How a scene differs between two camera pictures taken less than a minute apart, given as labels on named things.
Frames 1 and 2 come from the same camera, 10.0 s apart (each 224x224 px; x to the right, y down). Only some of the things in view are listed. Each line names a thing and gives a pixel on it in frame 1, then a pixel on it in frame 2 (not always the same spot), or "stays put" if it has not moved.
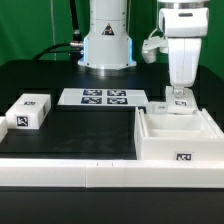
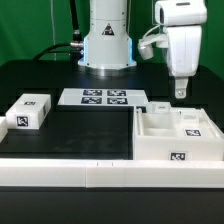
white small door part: (186, 105) to (194, 124)
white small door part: (157, 107) stays put
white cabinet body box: (186, 136) stays put
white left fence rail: (3, 127) stays put
